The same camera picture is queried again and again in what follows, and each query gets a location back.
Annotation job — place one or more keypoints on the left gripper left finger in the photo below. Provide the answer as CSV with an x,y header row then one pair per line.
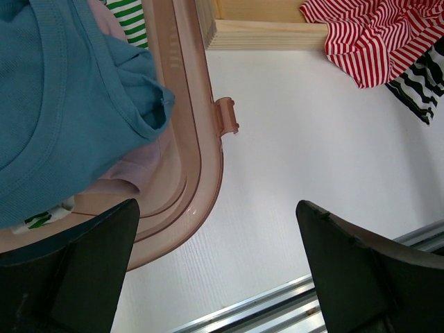
x,y
71,281

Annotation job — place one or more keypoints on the mauve pink tank top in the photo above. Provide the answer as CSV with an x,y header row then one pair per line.
x,y
132,174

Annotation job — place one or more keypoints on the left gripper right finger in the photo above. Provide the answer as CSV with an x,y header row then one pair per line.
x,y
368,283

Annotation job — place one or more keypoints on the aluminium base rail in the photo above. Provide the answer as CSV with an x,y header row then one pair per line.
x,y
295,306

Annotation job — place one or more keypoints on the green striped tank top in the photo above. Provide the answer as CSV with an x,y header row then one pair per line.
x,y
125,21

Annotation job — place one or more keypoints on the pink plastic basin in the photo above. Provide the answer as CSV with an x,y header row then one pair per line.
x,y
184,188

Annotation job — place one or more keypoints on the red striped tank top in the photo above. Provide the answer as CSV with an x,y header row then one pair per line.
x,y
374,42

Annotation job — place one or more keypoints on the black white striped tank top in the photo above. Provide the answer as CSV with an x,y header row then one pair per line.
x,y
420,87

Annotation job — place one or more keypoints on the wooden clothes rack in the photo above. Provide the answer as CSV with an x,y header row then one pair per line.
x,y
258,25

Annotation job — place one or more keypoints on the teal blue tank top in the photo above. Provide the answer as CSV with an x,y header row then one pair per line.
x,y
74,101

